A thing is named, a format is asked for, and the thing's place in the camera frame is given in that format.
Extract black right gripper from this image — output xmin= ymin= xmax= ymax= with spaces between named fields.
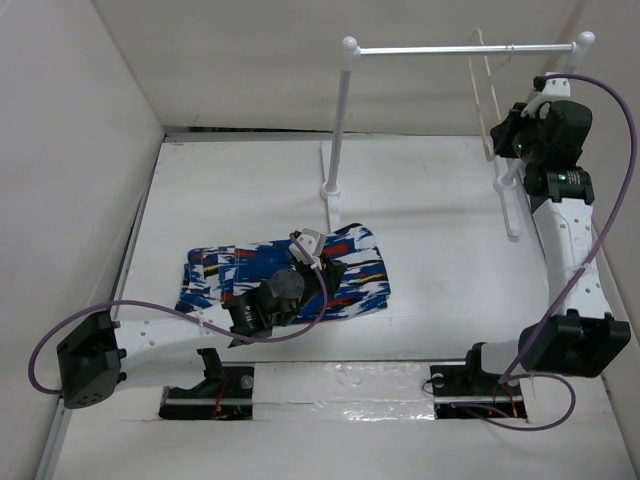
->
xmin=491 ymin=101 xmax=550 ymax=166

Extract blue white red patterned trousers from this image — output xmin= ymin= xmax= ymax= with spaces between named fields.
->
xmin=176 ymin=223 xmax=391 ymax=326

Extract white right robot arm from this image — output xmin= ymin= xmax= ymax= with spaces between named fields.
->
xmin=490 ymin=100 xmax=631 ymax=378

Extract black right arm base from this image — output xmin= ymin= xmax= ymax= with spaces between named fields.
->
xmin=422 ymin=343 xmax=527 ymax=420

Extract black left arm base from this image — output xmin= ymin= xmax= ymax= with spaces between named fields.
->
xmin=158 ymin=348 xmax=255 ymax=421

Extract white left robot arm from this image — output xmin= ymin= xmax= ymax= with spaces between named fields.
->
xmin=56 ymin=255 xmax=347 ymax=409

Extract white clothes rack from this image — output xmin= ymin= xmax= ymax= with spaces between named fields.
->
xmin=317 ymin=30 xmax=597 ymax=242

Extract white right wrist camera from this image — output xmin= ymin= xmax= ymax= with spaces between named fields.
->
xmin=521 ymin=77 xmax=571 ymax=119

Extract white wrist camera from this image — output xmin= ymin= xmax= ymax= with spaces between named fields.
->
xmin=521 ymin=77 xmax=571 ymax=119
xmin=289 ymin=229 xmax=327 ymax=269

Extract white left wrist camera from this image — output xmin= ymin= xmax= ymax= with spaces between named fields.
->
xmin=289 ymin=229 xmax=327 ymax=269

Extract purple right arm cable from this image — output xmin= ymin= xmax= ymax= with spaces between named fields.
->
xmin=464 ymin=73 xmax=639 ymax=432

